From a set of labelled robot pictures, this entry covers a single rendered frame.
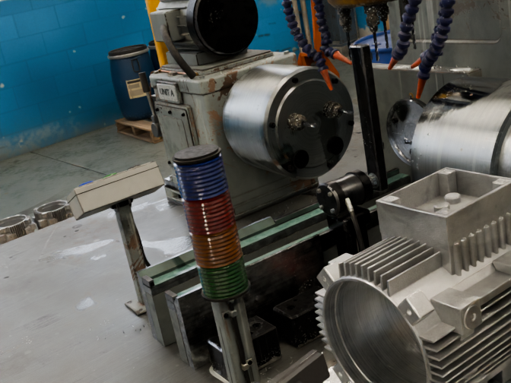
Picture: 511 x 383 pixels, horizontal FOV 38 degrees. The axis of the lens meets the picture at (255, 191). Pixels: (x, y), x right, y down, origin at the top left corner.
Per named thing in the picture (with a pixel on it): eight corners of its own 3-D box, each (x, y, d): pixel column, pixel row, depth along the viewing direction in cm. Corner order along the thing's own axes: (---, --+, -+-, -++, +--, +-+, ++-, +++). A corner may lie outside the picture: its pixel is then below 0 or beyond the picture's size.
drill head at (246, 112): (282, 143, 198) (265, 51, 190) (373, 163, 168) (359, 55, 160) (203, 172, 186) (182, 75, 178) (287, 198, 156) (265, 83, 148)
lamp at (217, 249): (226, 244, 97) (220, 213, 95) (251, 255, 92) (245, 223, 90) (187, 261, 94) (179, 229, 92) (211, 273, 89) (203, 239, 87)
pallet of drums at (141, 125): (227, 98, 731) (212, 23, 707) (271, 105, 665) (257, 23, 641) (117, 132, 675) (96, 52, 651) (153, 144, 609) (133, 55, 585)
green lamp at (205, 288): (233, 274, 98) (226, 244, 97) (258, 287, 93) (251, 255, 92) (195, 292, 95) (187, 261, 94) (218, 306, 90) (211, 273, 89)
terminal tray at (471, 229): (449, 220, 91) (443, 166, 89) (524, 238, 83) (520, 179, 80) (381, 257, 85) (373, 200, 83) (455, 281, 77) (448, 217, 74)
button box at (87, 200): (155, 191, 147) (144, 168, 148) (166, 184, 141) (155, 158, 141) (75, 221, 139) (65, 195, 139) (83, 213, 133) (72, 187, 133)
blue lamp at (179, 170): (213, 180, 94) (206, 147, 92) (238, 188, 89) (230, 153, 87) (172, 195, 91) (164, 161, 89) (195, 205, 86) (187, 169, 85)
